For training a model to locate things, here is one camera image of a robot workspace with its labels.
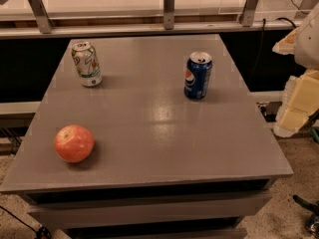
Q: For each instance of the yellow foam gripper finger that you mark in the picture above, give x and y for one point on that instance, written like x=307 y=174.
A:
x=300 y=101
x=286 y=46

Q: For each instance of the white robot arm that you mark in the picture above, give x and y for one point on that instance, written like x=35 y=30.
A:
x=307 y=42

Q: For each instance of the blue pepsi can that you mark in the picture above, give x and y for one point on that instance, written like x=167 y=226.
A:
x=197 y=75

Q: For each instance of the white green soda can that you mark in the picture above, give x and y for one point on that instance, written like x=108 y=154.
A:
x=87 y=64

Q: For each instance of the upper grey drawer front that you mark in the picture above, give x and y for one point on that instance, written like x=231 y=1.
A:
x=150 y=210

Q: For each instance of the red apple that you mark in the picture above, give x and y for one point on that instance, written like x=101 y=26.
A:
x=74 y=143

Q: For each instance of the metal rail frame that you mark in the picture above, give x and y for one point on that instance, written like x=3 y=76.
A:
x=95 y=18

